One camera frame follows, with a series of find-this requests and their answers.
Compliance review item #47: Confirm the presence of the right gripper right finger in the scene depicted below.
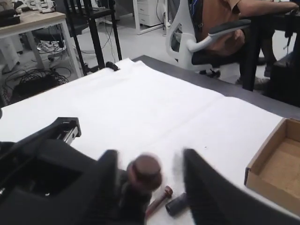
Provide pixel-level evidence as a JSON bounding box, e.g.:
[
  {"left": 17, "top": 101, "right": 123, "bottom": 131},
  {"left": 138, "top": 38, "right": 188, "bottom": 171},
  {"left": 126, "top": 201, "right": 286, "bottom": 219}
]
[{"left": 182, "top": 148, "right": 300, "bottom": 225}]

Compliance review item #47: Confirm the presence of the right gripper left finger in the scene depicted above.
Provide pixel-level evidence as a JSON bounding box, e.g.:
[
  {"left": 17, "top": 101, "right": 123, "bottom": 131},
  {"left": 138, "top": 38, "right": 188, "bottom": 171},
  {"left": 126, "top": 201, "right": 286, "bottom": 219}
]
[{"left": 87, "top": 149, "right": 123, "bottom": 225}]

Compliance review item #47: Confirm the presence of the black sleeve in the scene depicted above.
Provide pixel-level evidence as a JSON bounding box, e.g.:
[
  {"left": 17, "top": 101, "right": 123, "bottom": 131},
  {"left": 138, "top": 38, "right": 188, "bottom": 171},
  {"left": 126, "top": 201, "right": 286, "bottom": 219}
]
[
  {"left": 118, "top": 170, "right": 152, "bottom": 225},
  {"left": 165, "top": 192, "right": 188, "bottom": 217}
]

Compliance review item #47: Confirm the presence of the brown bolt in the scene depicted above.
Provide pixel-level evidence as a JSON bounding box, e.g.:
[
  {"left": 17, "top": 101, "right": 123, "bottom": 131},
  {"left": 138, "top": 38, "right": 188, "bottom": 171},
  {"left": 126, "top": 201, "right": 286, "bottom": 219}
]
[
  {"left": 146, "top": 185, "right": 174, "bottom": 218},
  {"left": 127, "top": 152, "right": 163, "bottom": 191}
]

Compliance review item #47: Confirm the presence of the cardboard box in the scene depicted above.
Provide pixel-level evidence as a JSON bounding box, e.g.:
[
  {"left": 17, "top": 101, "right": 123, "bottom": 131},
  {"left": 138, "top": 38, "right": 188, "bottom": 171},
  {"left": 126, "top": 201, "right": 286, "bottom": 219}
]
[{"left": 243, "top": 117, "right": 300, "bottom": 212}]

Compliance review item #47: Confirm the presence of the black table clamp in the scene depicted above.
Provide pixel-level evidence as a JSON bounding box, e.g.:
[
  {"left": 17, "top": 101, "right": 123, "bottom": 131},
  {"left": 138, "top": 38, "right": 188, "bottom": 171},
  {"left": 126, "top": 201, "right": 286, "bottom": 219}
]
[{"left": 105, "top": 61, "right": 120, "bottom": 71}]

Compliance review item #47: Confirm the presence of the black metal rack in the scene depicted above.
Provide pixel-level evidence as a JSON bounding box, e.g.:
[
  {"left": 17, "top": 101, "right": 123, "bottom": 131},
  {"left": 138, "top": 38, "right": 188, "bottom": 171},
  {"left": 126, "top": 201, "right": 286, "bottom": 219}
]
[{"left": 62, "top": 0, "right": 123, "bottom": 76}]

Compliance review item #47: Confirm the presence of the white desk with wooden top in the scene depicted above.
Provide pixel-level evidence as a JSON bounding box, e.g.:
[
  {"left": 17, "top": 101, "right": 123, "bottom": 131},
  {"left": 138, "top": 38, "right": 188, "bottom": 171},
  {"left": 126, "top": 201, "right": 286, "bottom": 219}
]
[{"left": 0, "top": 9, "right": 83, "bottom": 79}]

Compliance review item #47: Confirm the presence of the black desk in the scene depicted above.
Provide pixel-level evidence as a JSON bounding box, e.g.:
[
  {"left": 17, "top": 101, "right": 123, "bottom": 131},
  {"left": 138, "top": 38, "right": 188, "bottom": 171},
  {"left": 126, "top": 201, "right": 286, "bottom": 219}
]
[{"left": 242, "top": 6, "right": 300, "bottom": 92}]

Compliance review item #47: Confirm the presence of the white office chair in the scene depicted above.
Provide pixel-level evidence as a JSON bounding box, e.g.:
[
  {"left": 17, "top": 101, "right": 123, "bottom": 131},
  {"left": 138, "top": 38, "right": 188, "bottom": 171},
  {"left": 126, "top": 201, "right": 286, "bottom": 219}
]
[{"left": 165, "top": 0, "right": 252, "bottom": 78}]

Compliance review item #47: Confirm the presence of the person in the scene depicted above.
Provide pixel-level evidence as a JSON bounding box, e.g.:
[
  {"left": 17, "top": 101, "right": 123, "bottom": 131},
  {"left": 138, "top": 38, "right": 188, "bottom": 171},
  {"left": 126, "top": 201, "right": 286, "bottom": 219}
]
[{"left": 188, "top": 0, "right": 300, "bottom": 91}]

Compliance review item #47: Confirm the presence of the white drawer cabinet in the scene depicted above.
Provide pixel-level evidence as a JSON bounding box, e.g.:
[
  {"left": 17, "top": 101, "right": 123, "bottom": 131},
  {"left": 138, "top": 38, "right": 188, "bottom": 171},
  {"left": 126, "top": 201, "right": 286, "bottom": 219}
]
[{"left": 136, "top": 0, "right": 165, "bottom": 27}]

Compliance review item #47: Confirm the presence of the black cable bundle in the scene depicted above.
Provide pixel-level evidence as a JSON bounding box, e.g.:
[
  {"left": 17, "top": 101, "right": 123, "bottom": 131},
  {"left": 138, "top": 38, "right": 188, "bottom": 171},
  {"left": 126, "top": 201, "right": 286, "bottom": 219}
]
[{"left": 4, "top": 67, "right": 71, "bottom": 100}]

